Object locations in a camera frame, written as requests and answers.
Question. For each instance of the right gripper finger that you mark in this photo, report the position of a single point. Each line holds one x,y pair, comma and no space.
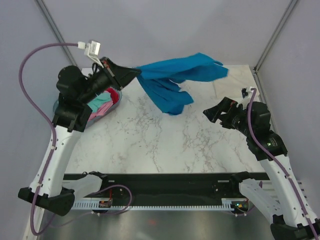
217,109
212,115

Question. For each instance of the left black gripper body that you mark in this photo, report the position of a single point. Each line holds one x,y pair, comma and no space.
105,78

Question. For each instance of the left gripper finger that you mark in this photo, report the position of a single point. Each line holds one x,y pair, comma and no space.
124,77
117,69

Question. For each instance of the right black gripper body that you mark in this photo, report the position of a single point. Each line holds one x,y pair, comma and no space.
235,118

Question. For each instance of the blue t-shirt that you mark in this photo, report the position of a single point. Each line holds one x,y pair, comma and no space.
161,80

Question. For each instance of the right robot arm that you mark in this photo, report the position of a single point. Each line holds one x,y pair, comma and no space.
290,216

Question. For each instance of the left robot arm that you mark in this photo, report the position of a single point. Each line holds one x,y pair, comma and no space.
69,122

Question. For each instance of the red t-shirt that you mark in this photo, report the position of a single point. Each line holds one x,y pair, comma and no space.
114,94

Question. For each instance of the folded cream t-shirt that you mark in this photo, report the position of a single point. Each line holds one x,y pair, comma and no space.
232,85

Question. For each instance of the teal t-shirt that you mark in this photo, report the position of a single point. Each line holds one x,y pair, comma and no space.
99,101

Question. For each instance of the pink t-shirt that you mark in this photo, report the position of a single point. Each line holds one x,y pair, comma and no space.
101,111

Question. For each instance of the grey plastic laundry basket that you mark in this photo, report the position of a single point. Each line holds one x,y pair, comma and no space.
89,123

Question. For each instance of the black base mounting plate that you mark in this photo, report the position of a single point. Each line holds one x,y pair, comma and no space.
168,189

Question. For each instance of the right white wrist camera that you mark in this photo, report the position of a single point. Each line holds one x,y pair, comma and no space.
248,95

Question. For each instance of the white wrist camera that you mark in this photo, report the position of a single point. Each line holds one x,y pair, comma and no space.
91,50
248,95

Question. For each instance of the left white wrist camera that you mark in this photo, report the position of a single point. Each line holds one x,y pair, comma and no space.
91,50

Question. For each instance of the white slotted cable duct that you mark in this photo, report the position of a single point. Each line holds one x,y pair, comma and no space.
102,204

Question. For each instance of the left aluminium frame post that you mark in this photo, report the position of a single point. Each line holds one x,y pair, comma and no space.
55,30

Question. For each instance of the aluminium frame post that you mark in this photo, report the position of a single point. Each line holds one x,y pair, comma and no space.
55,30
275,34

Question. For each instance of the right aluminium frame post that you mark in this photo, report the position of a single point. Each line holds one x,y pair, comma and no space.
275,34

